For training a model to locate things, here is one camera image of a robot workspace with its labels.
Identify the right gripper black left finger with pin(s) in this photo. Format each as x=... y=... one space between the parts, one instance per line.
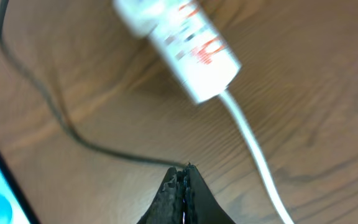
x=167 y=205

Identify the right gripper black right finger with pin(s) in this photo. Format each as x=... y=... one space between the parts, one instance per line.
x=201 y=206

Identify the white power strip socket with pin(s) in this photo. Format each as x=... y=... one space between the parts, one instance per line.
x=186 y=40

